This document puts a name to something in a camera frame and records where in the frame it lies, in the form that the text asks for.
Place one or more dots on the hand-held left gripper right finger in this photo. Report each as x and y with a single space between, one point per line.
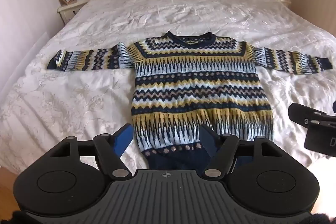
208 142

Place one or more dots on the white bed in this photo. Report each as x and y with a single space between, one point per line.
183 11

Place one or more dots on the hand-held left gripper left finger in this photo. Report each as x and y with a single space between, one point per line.
122 141

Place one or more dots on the patterned knit sweater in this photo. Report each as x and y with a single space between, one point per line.
194 82

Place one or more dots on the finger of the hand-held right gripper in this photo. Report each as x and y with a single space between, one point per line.
302 112

